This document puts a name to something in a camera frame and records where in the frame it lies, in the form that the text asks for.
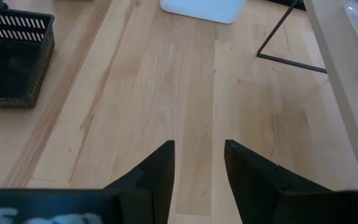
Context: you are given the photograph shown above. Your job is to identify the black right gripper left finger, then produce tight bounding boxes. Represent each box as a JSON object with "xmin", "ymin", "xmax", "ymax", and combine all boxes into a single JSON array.
[{"xmin": 103, "ymin": 139, "xmax": 176, "ymax": 224}]

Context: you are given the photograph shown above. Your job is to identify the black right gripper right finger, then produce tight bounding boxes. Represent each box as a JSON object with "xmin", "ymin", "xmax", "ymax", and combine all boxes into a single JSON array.
[{"xmin": 224, "ymin": 139, "xmax": 334, "ymax": 224}]

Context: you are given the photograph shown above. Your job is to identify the white plastic basket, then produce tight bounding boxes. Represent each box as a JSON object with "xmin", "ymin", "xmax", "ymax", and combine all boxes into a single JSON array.
[{"xmin": 158, "ymin": 0, "xmax": 246, "ymax": 25}]

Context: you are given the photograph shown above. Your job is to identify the black slotted plastic basket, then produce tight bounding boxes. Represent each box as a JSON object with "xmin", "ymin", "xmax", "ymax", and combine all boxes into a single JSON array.
[{"xmin": 0, "ymin": 8, "xmax": 56, "ymax": 110}]

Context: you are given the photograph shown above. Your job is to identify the black aluminium table frame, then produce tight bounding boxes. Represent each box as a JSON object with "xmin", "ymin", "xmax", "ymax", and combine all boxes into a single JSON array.
[{"xmin": 264, "ymin": 0, "xmax": 306, "ymax": 11}]

